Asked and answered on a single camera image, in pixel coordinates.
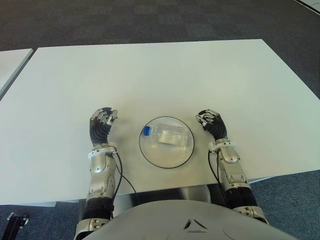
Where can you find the black caster stand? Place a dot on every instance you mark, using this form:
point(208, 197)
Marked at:
point(13, 225)

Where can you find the grey robot torso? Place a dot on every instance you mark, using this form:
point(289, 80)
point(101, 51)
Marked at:
point(187, 225)

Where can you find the clear water bottle blue cap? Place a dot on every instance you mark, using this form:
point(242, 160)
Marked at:
point(170, 136)

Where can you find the neighbouring white table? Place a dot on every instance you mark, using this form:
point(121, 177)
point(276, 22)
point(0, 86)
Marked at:
point(10, 67)

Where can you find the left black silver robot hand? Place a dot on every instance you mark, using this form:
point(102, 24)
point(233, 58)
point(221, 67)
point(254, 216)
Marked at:
point(100, 131)

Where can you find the white robot leg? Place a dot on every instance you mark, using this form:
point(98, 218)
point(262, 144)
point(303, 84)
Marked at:
point(195, 192)

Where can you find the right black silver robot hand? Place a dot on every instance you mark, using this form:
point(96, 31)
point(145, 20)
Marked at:
point(217, 126)

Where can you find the white plate black rim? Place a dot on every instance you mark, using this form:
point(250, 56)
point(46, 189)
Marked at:
point(162, 160)

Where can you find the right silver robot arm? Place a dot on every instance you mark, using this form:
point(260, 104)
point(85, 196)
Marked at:
point(235, 175)

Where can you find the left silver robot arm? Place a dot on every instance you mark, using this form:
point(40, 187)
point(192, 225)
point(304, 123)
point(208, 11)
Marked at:
point(100, 177)

